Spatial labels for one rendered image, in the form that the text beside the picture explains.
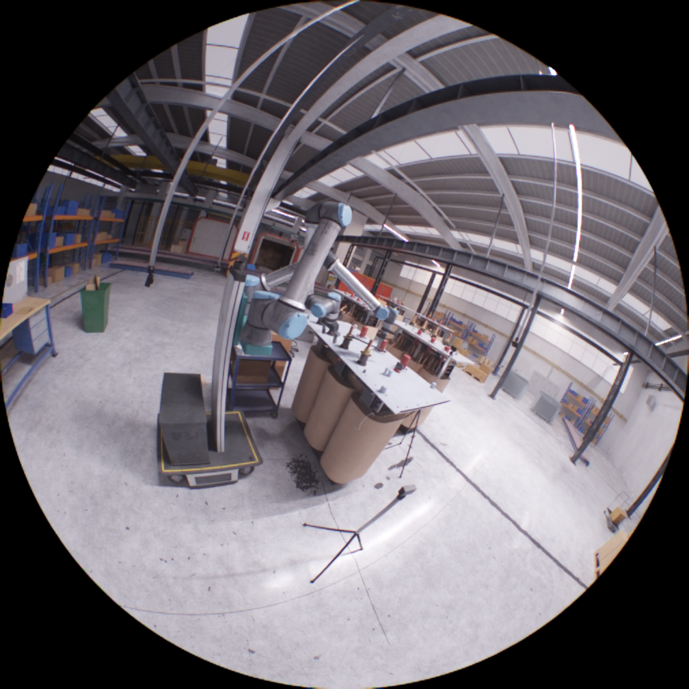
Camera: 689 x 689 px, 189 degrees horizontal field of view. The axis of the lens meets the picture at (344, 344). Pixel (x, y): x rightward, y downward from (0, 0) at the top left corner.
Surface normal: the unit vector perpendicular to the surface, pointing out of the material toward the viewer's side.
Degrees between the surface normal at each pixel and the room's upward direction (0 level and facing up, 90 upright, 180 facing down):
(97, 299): 94
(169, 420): 0
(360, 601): 0
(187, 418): 0
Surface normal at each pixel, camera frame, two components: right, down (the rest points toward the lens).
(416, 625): 0.36, -0.88
